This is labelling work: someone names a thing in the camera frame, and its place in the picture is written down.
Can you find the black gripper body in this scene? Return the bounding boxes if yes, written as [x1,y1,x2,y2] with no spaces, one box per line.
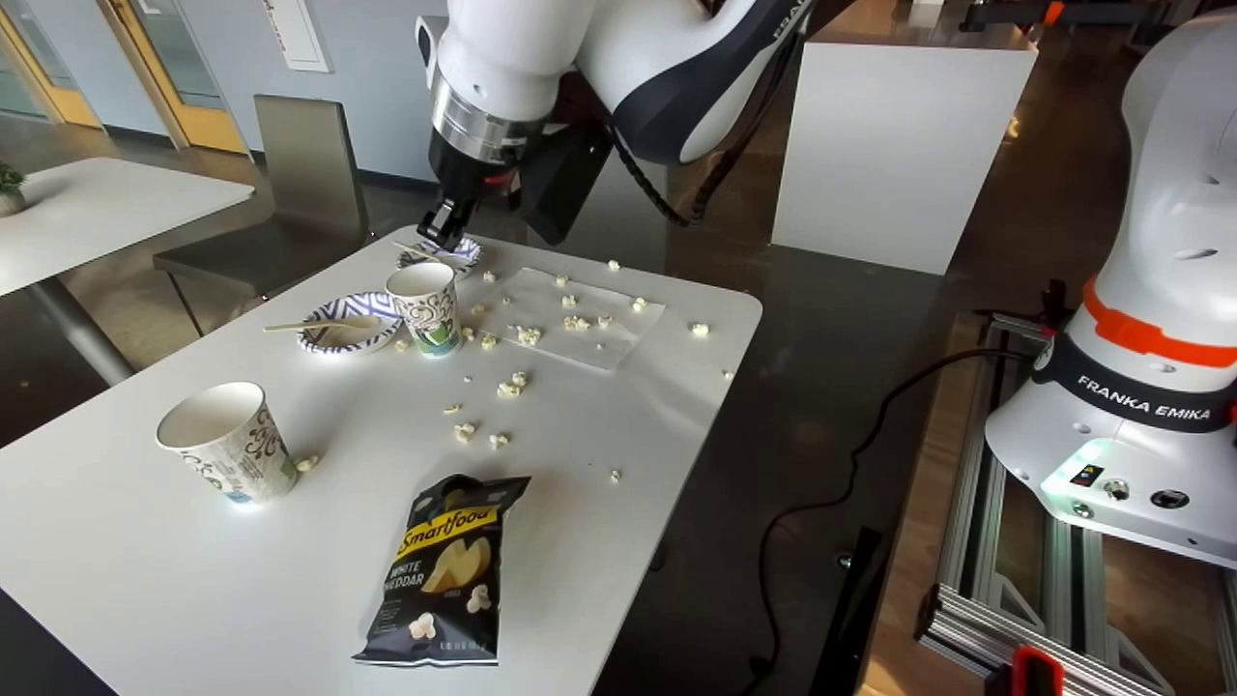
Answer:
[424,131,522,221]

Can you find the patterned white paper cup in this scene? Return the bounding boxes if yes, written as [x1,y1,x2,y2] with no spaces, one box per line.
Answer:
[383,258,464,359]
[153,381,307,508]

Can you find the black Smartfood popcorn bag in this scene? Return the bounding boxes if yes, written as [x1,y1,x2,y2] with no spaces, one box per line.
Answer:
[357,472,535,668]

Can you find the grey bowl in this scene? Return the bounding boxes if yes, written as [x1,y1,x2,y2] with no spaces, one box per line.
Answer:
[399,233,508,279]

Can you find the grey chair with metal legs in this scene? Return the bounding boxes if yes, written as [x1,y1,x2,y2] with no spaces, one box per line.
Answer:
[151,90,370,337]

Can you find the wooden stir stick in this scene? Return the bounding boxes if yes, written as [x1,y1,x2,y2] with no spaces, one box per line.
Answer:
[264,316,399,337]

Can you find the yellow framed glass door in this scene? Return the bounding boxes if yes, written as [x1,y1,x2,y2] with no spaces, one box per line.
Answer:
[98,0,253,160]
[0,0,104,131]

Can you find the white side table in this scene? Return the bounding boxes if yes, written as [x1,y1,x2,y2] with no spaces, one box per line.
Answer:
[0,154,260,387]

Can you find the small green potted plant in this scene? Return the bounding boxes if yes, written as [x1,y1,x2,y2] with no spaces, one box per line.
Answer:
[0,160,32,221]

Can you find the white cabinet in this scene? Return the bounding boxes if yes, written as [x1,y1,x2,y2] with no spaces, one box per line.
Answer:
[771,35,1044,279]

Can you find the red clamp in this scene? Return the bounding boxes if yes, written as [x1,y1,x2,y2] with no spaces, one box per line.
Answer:
[1006,644,1071,696]

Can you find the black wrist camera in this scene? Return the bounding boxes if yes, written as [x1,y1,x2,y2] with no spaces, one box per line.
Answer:
[514,90,620,252]

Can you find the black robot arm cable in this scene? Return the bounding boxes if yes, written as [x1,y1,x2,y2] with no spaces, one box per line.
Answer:
[613,74,826,233]

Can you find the white wall poster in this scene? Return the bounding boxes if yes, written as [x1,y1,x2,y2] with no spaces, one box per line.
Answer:
[264,0,331,77]

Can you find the black floor cable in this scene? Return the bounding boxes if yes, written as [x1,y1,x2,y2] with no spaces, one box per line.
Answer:
[741,337,1077,696]

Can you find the orange velcro strap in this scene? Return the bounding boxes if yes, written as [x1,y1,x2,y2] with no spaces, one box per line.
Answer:
[1077,283,1237,374]

